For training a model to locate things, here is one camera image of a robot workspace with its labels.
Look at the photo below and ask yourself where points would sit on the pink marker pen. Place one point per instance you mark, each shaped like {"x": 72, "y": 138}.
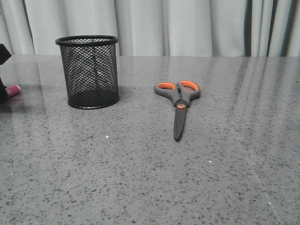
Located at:
{"x": 13, "y": 90}

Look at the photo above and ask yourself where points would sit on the grey orange scissors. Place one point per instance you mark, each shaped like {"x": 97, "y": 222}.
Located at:
{"x": 180, "y": 94}

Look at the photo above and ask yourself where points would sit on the grey curtain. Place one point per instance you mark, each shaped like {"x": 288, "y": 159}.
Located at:
{"x": 156, "y": 27}

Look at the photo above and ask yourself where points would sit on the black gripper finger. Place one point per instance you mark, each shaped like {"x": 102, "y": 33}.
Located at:
{"x": 3, "y": 92}
{"x": 4, "y": 54}

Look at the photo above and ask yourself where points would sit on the black mesh pen holder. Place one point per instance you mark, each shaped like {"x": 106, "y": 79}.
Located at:
{"x": 90, "y": 69}

